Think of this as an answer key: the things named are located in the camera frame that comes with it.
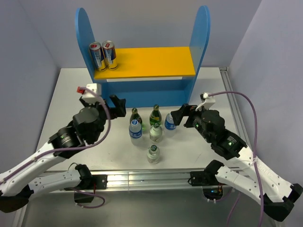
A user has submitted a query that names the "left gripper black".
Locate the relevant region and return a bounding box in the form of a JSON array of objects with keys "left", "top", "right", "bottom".
[{"left": 80, "top": 94, "right": 125, "bottom": 142}]

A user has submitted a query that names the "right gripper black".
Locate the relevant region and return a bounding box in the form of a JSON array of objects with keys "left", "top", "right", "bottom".
[{"left": 170, "top": 103, "right": 213, "bottom": 142}]

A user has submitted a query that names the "blue label water bottle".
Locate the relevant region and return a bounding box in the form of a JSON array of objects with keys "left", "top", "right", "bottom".
[
  {"left": 129, "top": 120, "right": 143, "bottom": 146},
  {"left": 164, "top": 114, "right": 177, "bottom": 138}
]

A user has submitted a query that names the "green glass bottle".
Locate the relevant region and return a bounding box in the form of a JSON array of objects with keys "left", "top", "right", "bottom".
[
  {"left": 149, "top": 104, "right": 162, "bottom": 125},
  {"left": 130, "top": 108, "right": 143, "bottom": 124}
]

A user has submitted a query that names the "clear glass bottle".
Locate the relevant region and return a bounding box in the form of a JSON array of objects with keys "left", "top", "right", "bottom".
[
  {"left": 150, "top": 123, "right": 163, "bottom": 143},
  {"left": 147, "top": 145, "right": 160, "bottom": 164}
]

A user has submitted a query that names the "clear glass bottle front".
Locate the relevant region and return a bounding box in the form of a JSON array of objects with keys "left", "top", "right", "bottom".
[{"left": 147, "top": 145, "right": 160, "bottom": 164}]

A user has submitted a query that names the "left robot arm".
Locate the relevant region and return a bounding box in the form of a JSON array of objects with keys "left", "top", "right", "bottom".
[{"left": 0, "top": 95, "right": 126, "bottom": 213}]

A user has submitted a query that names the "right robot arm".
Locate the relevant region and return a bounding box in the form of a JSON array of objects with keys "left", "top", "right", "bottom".
[{"left": 171, "top": 104, "right": 303, "bottom": 222}]

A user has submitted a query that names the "yellow shelf board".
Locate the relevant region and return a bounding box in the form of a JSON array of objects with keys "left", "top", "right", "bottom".
[{"left": 93, "top": 47, "right": 196, "bottom": 80}]

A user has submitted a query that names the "left energy drink can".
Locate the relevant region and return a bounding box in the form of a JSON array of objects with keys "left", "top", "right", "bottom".
[{"left": 89, "top": 42, "right": 107, "bottom": 71}]

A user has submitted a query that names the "energy drink can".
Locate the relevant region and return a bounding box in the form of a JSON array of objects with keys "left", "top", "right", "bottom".
[
  {"left": 102, "top": 41, "right": 118, "bottom": 70},
  {"left": 89, "top": 42, "right": 107, "bottom": 71}
]

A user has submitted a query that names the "right energy drink can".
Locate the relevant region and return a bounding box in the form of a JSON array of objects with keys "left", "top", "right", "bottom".
[{"left": 102, "top": 41, "right": 118, "bottom": 70}]

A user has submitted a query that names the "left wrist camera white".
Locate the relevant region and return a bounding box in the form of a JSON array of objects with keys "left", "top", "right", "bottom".
[{"left": 76, "top": 83, "right": 102, "bottom": 103}]

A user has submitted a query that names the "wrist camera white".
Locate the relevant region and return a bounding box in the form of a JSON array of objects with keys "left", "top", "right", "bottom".
[
  {"left": 76, "top": 83, "right": 102, "bottom": 103},
  {"left": 195, "top": 92, "right": 215, "bottom": 111}
]

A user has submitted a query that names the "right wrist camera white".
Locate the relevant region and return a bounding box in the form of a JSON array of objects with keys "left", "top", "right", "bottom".
[{"left": 195, "top": 92, "right": 215, "bottom": 111}]

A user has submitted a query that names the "blue wooden shelf frame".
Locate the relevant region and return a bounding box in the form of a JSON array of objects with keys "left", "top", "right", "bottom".
[{"left": 74, "top": 6, "right": 211, "bottom": 108}]

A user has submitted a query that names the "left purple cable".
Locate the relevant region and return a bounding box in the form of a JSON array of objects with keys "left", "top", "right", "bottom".
[{"left": 0, "top": 87, "right": 112, "bottom": 185}]

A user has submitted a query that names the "purple cable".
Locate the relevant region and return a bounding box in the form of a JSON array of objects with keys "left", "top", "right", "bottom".
[
  {"left": 0, "top": 87, "right": 112, "bottom": 185},
  {"left": 208, "top": 91, "right": 265, "bottom": 227}
]

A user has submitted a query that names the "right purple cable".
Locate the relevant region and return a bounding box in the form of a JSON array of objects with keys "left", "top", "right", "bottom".
[{"left": 208, "top": 91, "right": 265, "bottom": 227}]

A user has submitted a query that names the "aluminium rail frame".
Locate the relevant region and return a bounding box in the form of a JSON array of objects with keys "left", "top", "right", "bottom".
[{"left": 11, "top": 66, "right": 277, "bottom": 227}]

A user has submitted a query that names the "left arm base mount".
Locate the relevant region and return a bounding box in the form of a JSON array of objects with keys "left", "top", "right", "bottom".
[{"left": 64, "top": 163, "right": 108, "bottom": 209}]

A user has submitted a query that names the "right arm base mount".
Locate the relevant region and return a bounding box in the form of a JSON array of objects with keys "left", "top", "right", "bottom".
[{"left": 187, "top": 171, "right": 223, "bottom": 202}]

